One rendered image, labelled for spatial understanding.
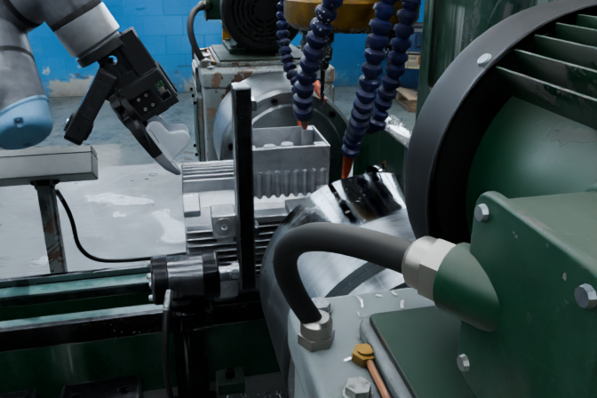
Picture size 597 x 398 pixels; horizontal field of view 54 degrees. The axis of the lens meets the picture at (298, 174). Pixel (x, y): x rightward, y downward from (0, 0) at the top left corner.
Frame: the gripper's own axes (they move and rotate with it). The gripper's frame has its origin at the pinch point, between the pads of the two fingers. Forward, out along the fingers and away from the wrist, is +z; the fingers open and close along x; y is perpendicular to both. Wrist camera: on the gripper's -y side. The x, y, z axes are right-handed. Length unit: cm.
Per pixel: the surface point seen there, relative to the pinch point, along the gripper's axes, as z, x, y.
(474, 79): -14, -59, 25
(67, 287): 6.5, -1.9, -22.5
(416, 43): 163, 452, 182
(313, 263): 2.6, -38.7, 12.3
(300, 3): -12.4, -10.4, 27.0
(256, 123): 5.7, 14.6, 14.2
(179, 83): 93, 544, -36
